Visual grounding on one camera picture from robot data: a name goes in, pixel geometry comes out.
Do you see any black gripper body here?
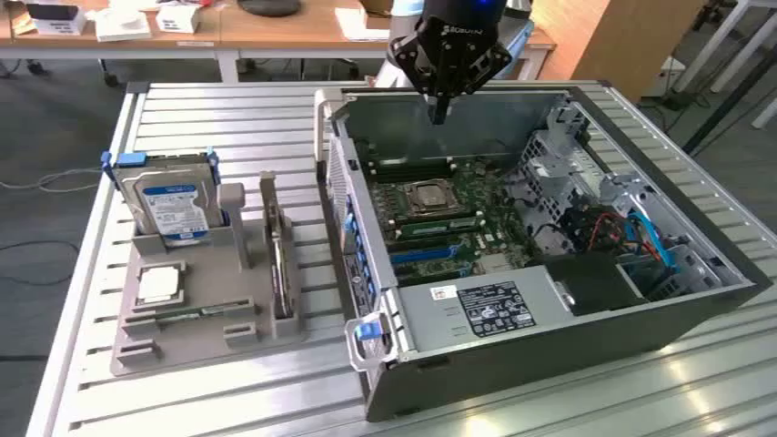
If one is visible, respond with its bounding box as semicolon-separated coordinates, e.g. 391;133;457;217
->
417;0;509;97

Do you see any nvidia graphics card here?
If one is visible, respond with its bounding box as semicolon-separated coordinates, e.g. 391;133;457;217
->
259;170;299;320

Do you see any white paper stack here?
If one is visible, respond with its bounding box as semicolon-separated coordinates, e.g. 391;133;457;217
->
335;6;391;43

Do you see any wooden desk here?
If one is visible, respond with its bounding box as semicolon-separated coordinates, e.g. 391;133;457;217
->
0;0;225;86
219;0;557;83

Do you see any wooden cabinet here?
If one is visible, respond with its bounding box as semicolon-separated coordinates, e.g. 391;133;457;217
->
539;0;712;104

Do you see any black round monitor foot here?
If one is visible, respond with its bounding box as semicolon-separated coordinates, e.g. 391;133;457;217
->
236;0;304;17

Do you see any metal drive cage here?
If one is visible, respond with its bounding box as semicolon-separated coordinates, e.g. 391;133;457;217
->
519;99;608;229

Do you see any CPU socket with CPU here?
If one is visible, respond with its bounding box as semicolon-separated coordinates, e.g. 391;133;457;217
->
403;179;472;219

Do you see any green motherboard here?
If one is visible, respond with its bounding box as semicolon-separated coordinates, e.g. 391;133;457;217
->
363;152;548;288

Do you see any small white labelled box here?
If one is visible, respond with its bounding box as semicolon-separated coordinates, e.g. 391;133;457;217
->
156;4;203;34

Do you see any blue expansion slot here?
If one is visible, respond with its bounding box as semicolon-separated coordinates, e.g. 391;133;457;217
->
389;247;461;269

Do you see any white flat carton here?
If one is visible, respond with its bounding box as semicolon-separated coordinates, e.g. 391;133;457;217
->
95;6;152;43

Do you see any hard disk with blue caddy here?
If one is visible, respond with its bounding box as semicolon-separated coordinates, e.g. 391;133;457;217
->
100;146;224;249

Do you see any grey power supply unit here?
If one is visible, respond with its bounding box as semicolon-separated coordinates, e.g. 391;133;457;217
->
397;265;576;351

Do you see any metal disk bay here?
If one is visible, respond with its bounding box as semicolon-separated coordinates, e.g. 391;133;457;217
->
616;243;728;301

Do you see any white box with black tablet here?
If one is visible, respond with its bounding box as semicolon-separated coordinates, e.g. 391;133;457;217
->
27;3;87;36

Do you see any silver spare CPU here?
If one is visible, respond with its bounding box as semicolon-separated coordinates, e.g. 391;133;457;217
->
136;267;184;305

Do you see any green spare RAM stick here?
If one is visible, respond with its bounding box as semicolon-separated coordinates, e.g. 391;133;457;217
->
155;305;229;322

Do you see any black open PC case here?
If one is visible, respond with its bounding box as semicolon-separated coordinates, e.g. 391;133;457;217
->
312;84;776;422

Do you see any grey printed parts rack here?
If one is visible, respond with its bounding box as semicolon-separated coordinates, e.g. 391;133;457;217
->
107;170;315;377

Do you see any red disk wire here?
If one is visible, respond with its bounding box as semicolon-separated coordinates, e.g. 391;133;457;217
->
592;212;663;263

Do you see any white table frame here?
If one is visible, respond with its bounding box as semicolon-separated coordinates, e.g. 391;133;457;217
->
673;0;777;129

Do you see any blue disk wire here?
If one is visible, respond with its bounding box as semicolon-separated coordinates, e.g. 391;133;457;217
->
631;211;679;274

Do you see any white floor cable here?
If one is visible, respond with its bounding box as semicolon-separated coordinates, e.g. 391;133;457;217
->
0;166;105;192

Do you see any black floor cable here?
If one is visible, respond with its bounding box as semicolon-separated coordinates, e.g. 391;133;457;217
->
0;239;80;275

